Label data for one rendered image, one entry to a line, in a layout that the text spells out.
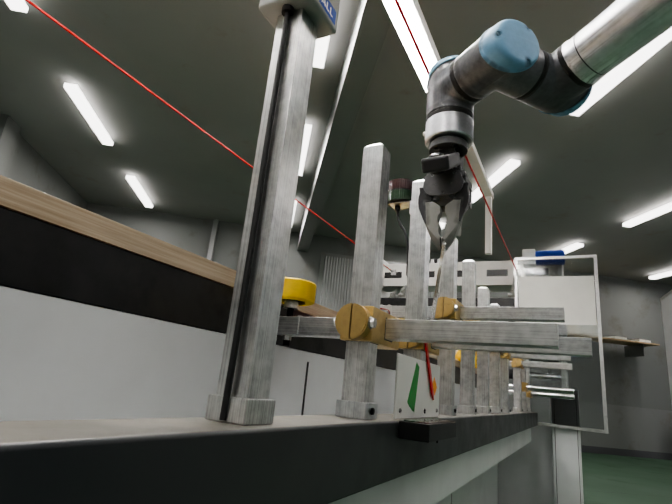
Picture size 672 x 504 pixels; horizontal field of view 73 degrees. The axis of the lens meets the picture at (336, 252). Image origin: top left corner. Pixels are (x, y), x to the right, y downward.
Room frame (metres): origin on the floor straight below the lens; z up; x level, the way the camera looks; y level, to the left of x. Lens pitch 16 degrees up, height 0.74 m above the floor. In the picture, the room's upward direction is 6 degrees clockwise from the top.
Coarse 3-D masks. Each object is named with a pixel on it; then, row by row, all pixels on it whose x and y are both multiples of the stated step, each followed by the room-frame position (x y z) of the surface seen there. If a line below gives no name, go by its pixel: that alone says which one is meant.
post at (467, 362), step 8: (464, 264) 1.32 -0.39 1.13; (472, 264) 1.31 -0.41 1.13; (464, 272) 1.32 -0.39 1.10; (472, 272) 1.31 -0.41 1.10; (464, 280) 1.32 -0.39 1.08; (472, 280) 1.31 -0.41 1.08; (464, 288) 1.32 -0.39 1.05; (472, 288) 1.31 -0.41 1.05; (464, 296) 1.32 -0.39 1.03; (472, 296) 1.31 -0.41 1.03; (464, 304) 1.32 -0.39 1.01; (472, 304) 1.31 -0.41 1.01; (464, 352) 1.32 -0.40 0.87; (472, 352) 1.31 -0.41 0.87; (464, 360) 1.32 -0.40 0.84; (472, 360) 1.31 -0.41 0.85; (464, 368) 1.32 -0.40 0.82; (472, 368) 1.31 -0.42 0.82; (464, 376) 1.32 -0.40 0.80; (472, 376) 1.31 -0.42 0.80; (464, 384) 1.32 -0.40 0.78; (472, 384) 1.31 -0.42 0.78; (464, 392) 1.32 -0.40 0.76; (472, 392) 1.31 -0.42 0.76; (464, 400) 1.32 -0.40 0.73; (472, 400) 1.31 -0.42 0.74
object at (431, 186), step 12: (432, 144) 0.76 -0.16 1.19; (444, 144) 0.75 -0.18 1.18; (456, 144) 0.75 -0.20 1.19; (456, 168) 0.74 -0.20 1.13; (432, 180) 0.76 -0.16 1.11; (444, 180) 0.74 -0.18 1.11; (456, 180) 0.73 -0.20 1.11; (468, 180) 0.77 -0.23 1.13; (432, 192) 0.75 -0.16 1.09; (444, 192) 0.74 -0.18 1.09; (456, 192) 0.74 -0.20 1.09; (444, 204) 0.80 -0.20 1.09
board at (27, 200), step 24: (0, 192) 0.41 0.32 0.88; (24, 192) 0.42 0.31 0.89; (48, 216) 0.45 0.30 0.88; (72, 216) 0.47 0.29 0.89; (96, 216) 0.49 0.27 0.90; (120, 240) 0.52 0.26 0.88; (144, 240) 0.55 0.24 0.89; (168, 264) 0.59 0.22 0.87; (192, 264) 0.63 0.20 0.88; (216, 264) 0.67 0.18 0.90; (312, 312) 0.93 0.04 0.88; (336, 312) 1.02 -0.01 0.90; (456, 360) 2.07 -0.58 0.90
